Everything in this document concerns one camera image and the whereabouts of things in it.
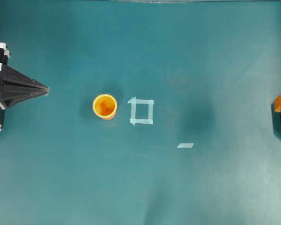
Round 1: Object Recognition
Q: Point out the small light tape strip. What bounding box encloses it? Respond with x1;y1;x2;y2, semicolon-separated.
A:
177;143;194;148

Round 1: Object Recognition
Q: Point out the light tape square marker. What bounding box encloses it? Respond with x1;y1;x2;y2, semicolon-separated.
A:
127;97;154;126

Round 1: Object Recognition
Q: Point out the black white left-arm gripper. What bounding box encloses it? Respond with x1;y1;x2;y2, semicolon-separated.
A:
0;43;49;131

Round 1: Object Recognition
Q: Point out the orange cylindrical cup block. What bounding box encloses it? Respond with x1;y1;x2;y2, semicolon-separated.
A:
92;94;118;120

